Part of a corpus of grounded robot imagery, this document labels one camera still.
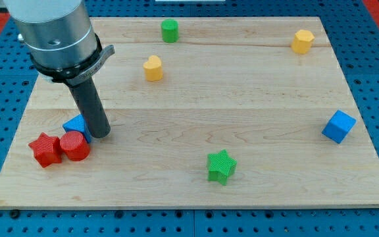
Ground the green star block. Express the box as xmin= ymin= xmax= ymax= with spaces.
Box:
xmin=207 ymin=149 xmax=238 ymax=186

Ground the blue triangle block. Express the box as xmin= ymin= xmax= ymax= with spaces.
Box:
xmin=63 ymin=114 xmax=92 ymax=144

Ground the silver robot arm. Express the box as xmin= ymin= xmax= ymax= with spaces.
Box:
xmin=3 ymin=0 xmax=114 ymax=87

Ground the wooden board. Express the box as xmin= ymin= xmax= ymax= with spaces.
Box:
xmin=0 ymin=17 xmax=379 ymax=210

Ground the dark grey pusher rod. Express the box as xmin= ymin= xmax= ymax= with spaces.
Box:
xmin=68 ymin=78 xmax=111 ymax=138

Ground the red cylinder block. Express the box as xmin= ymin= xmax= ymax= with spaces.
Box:
xmin=60 ymin=131 xmax=90 ymax=161

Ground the yellow heart block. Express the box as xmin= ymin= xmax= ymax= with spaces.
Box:
xmin=143 ymin=55 xmax=163 ymax=82

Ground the green cylinder block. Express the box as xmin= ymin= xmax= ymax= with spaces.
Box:
xmin=161 ymin=18 xmax=179 ymax=43

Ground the blue cube block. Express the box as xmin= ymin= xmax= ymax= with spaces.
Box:
xmin=322 ymin=110 xmax=357 ymax=144

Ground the red star block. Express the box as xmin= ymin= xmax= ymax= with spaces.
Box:
xmin=28 ymin=132 xmax=63 ymax=168

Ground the yellow hexagon block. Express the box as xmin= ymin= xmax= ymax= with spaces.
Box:
xmin=291 ymin=30 xmax=315 ymax=54

